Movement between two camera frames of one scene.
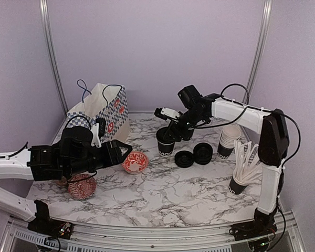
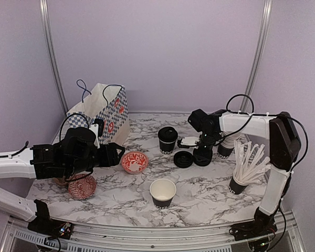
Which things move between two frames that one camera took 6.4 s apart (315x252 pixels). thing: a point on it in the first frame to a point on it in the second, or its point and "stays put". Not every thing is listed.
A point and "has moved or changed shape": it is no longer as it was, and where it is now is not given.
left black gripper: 117,158 stays put
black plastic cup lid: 160,134 has moved or changed shape
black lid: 184,159 stays put
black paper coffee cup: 166,147 stays put
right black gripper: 172,129 to 204,155
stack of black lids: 202,153 stays put
